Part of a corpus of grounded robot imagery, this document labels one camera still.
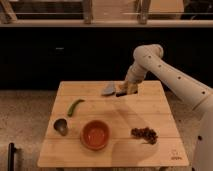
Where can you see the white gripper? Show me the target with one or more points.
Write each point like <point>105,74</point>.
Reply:
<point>135,75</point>

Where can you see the wooden shelf rail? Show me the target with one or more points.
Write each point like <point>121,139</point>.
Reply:
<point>107,13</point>

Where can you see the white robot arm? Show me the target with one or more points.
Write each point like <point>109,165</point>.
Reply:
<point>196,94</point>

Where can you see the dark chalkboard eraser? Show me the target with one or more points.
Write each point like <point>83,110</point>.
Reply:
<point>122,90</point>

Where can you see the grey folded cloth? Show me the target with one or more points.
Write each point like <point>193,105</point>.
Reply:
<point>109,89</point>

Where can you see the black bar object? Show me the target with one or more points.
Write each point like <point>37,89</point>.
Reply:
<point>11,153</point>

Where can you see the dark dried grape bunch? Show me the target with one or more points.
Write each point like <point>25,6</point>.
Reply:
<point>146,133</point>

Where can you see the small metal cup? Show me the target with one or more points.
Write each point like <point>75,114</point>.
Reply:
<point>60,125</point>

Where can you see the red bowl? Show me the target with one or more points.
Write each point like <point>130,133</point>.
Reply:
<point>95,135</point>

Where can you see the green pepper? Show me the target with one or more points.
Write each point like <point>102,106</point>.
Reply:
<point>73,106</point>

